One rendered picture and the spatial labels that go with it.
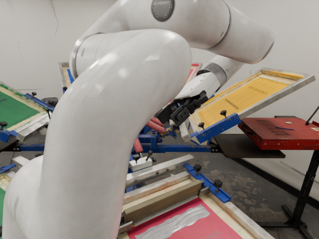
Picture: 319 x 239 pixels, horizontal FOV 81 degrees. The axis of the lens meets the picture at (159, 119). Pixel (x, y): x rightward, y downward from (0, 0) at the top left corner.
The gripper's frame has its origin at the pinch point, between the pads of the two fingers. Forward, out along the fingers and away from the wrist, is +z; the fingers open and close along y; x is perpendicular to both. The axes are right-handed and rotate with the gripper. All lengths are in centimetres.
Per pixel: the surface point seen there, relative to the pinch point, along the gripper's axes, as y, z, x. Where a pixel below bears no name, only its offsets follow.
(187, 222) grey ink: -30, 14, 51
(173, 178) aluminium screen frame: -55, 4, 45
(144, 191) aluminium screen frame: -51, 20, 36
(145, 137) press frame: -105, -6, 30
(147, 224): -36, 28, 41
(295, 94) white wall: -100, -167, 114
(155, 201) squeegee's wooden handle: -34, 18, 34
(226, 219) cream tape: -25, 1, 63
